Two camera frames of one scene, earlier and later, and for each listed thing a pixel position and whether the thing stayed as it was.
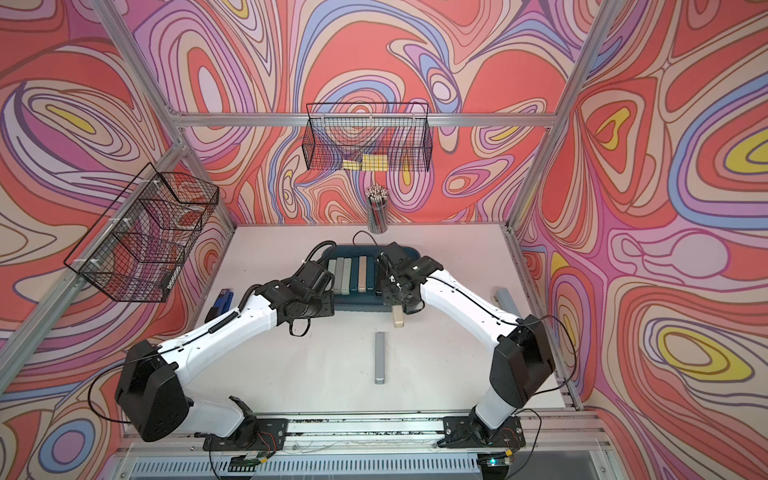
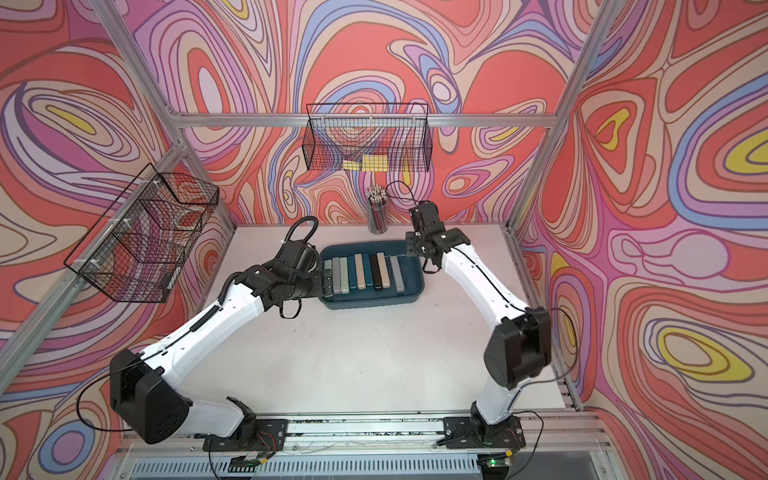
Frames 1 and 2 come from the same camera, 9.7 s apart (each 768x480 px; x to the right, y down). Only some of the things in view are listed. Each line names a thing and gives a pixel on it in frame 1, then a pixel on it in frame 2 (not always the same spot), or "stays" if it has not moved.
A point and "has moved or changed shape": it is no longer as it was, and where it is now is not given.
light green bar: [345, 287] stays
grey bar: [380, 357] has moved or changed shape
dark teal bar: [354, 275] stays
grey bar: [338, 275] stays
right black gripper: [389, 299] → [410, 243]
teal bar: [370, 273] stays
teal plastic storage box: [361, 301] stays
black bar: [380, 271] stays
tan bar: [398, 316] has moved or changed shape
